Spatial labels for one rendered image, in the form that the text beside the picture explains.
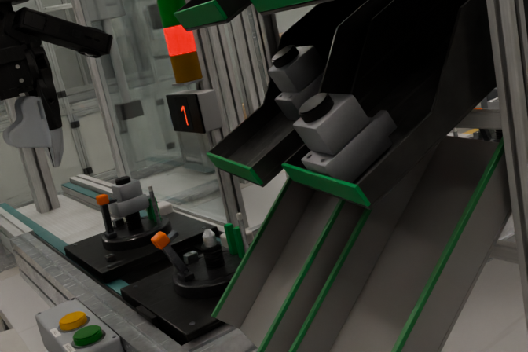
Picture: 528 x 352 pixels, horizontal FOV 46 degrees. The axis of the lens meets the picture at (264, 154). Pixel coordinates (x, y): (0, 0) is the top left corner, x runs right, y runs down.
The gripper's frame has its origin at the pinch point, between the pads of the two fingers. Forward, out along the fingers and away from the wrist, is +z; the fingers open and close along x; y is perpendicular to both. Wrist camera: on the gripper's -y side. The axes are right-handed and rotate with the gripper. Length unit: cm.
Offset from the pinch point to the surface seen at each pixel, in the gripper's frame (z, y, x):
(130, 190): 16.1, -20.3, -36.8
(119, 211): 19.4, -16.9, -36.8
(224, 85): 6, -72, -83
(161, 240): 16.7, -11.6, -4.0
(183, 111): 2.2, -29.2, -23.9
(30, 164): 17, -18, -110
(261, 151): 2.6, -15.6, 21.6
